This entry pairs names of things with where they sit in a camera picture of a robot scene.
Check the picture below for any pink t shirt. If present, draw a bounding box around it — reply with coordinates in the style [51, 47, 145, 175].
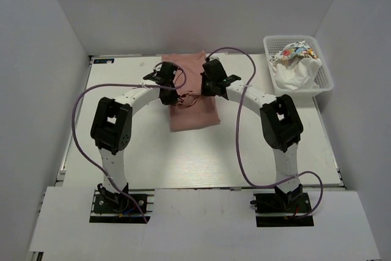
[161, 51, 221, 132]

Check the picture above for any white t shirt black print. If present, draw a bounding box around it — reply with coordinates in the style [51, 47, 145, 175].
[271, 57, 322, 91]

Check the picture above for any white colourful print t shirt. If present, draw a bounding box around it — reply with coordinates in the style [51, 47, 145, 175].
[269, 40, 318, 63]

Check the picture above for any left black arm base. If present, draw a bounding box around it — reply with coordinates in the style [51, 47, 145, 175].
[89, 191, 155, 224]

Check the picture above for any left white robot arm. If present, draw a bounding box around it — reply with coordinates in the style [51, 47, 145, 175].
[90, 62, 180, 211]

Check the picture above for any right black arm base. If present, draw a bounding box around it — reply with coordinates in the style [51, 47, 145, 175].
[250, 193, 314, 228]

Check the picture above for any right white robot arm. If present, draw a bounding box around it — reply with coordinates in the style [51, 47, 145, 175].
[201, 59, 304, 211]

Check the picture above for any blue label sticker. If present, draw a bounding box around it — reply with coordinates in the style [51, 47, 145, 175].
[93, 58, 115, 64]

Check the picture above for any white plastic basket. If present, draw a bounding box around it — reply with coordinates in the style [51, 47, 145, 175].
[263, 35, 334, 98]

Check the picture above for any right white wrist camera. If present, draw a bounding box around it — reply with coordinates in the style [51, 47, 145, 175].
[205, 56, 220, 62]

